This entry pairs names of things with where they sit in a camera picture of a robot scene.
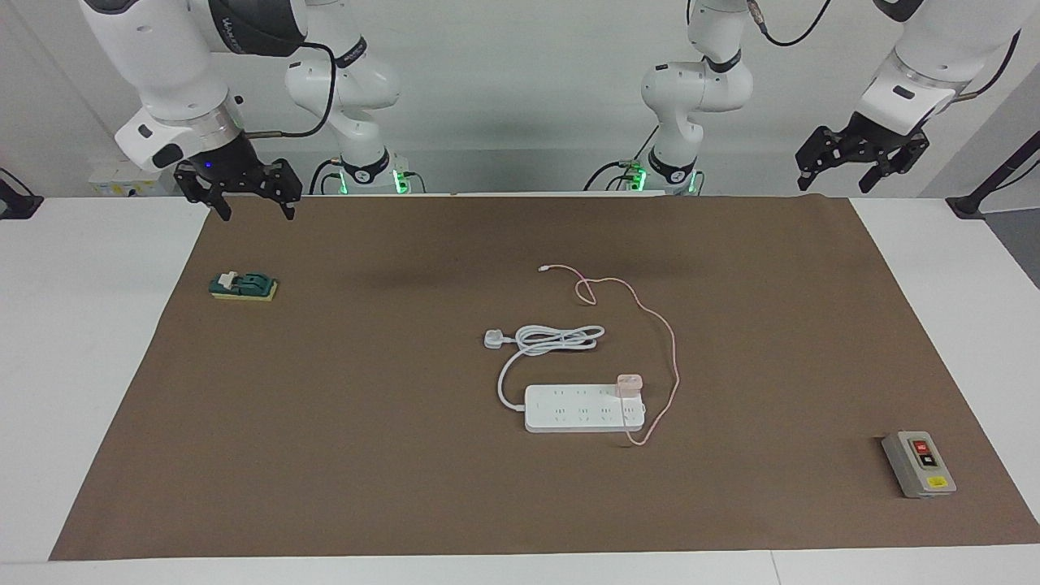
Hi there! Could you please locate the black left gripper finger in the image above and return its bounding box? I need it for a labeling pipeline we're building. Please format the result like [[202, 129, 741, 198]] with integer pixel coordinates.
[[860, 142, 930, 194], [796, 126, 842, 192]]

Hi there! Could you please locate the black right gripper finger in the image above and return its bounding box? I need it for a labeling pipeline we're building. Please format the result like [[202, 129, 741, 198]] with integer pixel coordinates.
[[262, 160, 303, 220], [185, 183, 232, 222]]

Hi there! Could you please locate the pink charging cable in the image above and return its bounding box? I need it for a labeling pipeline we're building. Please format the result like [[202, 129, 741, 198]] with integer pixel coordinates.
[[540, 264, 680, 448]]

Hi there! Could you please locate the white power strip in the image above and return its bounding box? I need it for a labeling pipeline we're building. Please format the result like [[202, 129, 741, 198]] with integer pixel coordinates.
[[524, 383, 646, 434]]

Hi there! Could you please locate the black clamp stand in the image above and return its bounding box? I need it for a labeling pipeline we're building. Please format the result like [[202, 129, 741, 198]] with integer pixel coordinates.
[[947, 130, 1040, 219]]

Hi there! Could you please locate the black table clamp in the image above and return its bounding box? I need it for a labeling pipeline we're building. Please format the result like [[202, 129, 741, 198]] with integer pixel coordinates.
[[0, 168, 43, 220]]

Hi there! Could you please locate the brown table mat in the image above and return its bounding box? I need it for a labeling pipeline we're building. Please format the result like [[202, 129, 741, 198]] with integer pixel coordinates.
[[49, 193, 1040, 561]]

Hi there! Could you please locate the black base cable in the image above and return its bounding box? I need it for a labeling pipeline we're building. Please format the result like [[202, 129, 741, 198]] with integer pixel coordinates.
[[309, 158, 346, 196], [585, 122, 661, 193]]

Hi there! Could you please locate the white wall box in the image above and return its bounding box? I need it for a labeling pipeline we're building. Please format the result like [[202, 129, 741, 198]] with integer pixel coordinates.
[[88, 158, 181, 197]]

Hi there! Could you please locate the green knife switch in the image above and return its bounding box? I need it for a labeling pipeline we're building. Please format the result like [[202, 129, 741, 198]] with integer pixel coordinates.
[[210, 271, 278, 303]]

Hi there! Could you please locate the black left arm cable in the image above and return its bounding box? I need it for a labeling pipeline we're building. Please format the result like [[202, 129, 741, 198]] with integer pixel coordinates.
[[747, 0, 1021, 102]]

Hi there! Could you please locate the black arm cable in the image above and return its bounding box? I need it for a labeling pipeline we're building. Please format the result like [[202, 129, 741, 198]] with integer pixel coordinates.
[[747, 0, 1021, 102], [244, 41, 336, 141]]

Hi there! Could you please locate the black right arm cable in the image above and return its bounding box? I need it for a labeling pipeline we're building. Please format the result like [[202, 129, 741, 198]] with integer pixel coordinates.
[[244, 41, 336, 141]]

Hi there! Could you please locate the white power cord with plug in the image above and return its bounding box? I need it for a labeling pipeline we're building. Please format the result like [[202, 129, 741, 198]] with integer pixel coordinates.
[[484, 325, 606, 411]]

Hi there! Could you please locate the grey on off switch box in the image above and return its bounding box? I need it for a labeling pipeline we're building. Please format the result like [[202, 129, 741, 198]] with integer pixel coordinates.
[[882, 431, 957, 499]]

